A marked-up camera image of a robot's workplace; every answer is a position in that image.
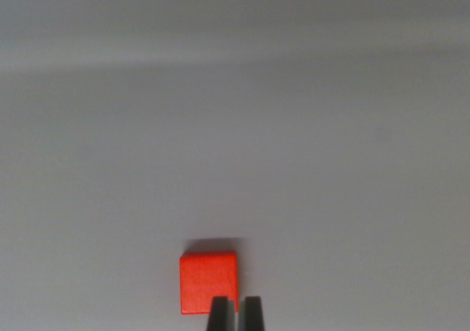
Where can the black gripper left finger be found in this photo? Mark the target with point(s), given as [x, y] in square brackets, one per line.
[219, 314]

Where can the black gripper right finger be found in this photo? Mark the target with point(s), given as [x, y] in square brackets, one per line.
[253, 314]

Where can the red cube block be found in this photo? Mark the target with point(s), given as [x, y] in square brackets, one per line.
[205, 277]

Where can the white plastic bin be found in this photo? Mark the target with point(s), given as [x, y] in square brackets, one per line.
[235, 107]

